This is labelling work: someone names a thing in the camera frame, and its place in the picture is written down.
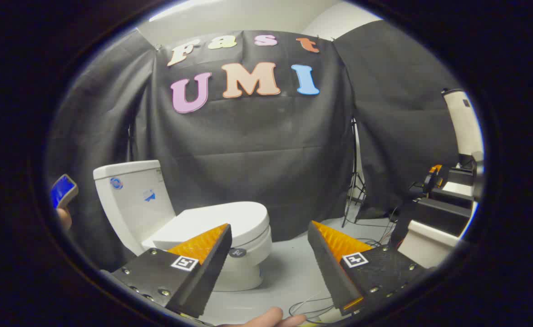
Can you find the white cylindrical appliance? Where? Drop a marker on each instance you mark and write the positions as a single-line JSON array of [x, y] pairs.
[[464, 122]]

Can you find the blue rectangular device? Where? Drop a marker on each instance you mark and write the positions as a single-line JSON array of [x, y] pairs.
[[63, 188]]

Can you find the black backdrop cloth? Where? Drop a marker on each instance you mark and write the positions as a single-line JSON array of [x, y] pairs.
[[257, 145]]

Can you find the white toilet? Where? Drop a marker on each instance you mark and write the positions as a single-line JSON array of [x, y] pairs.
[[130, 204]]

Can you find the white toilet lid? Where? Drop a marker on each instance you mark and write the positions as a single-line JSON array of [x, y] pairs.
[[230, 218]]

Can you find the white box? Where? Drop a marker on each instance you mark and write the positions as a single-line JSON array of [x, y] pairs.
[[425, 245]]

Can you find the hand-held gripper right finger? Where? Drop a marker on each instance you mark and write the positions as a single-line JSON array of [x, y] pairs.
[[328, 268]]

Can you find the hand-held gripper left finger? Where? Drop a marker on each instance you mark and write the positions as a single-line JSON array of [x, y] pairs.
[[212, 272]]

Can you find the orange and black gripper tool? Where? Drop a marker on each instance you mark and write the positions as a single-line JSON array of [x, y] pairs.
[[432, 178]]

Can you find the black tripod stand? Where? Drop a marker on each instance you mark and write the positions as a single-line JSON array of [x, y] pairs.
[[355, 172]]

